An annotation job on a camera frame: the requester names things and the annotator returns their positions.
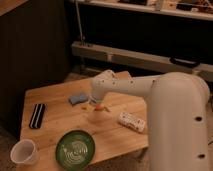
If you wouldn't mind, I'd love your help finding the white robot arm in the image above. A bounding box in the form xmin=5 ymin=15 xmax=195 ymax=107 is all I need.
xmin=91 ymin=70 xmax=210 ymax=171

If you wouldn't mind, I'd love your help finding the white ceramic cup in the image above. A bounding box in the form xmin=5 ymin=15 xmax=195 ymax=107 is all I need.
xmin=10 ymin=139 xmax=38 ymax=165

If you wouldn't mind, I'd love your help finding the wooden table top board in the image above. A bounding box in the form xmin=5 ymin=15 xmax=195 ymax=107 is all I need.
xmin=16 ymin=79 xmax=148 ymax=171

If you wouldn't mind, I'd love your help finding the green patterned plate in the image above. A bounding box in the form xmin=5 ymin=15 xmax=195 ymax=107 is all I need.
xmin=55 ymin=130 xmax=96 ymax=171

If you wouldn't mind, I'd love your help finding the grey vertical pole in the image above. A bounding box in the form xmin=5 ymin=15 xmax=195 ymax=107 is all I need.
xmin=75 ymin=0 xmax=85 ymax=45

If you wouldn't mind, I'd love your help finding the upper wooden shelf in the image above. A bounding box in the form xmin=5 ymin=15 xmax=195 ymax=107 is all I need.
xmin=70 ymin=0 xmax=213 ymax=21

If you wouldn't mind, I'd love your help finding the grey metal shelf rail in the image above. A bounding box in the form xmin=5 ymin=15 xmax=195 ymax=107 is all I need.
xmin=71 ymin=41 xmax=213 ymax=82

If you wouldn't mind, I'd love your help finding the black handle loop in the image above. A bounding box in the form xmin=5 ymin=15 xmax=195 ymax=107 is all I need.
xmin=169 ymin=57 xmax=200 ymax=68

